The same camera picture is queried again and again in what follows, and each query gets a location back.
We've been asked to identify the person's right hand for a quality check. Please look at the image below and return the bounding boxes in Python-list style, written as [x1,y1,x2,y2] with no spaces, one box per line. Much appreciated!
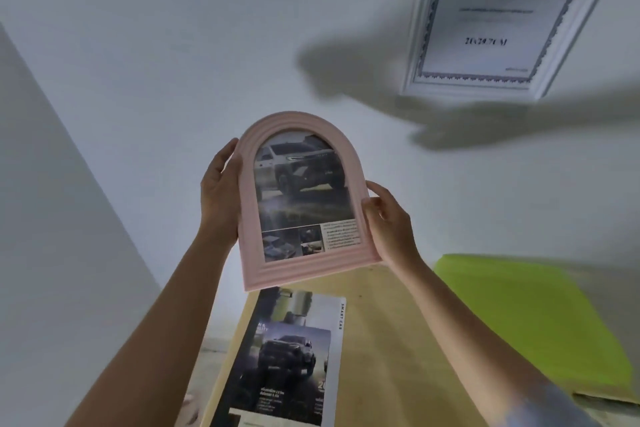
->
[361,180,425,276]

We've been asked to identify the person's left hand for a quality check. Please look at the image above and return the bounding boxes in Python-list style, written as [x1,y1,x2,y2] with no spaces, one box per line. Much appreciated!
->
[200,138,243,251]

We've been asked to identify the pink arched picture frame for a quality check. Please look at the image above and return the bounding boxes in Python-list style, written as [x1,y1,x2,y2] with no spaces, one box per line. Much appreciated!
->
[235,111,385,293]

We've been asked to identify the person's left forearm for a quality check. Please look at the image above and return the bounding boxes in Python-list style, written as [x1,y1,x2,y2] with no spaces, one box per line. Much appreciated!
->
[65,232,233,427]

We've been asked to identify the person's right forearm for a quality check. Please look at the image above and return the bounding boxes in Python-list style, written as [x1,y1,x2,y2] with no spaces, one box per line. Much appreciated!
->
[387,257,601,427]

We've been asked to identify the car magazine page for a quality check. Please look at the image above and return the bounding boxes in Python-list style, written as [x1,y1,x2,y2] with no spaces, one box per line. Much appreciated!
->
[209,287,347,427]

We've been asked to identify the arched magazine cutout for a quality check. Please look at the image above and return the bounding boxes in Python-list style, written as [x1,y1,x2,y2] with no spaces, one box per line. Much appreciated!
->
[235,317,333,427]

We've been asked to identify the lime green cloth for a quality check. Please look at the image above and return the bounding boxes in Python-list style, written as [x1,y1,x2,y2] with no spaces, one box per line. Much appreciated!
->
[432,254,635,400]

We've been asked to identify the white framed certificate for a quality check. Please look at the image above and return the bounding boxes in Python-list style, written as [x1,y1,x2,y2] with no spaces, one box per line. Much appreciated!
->
[400,0,634,101]

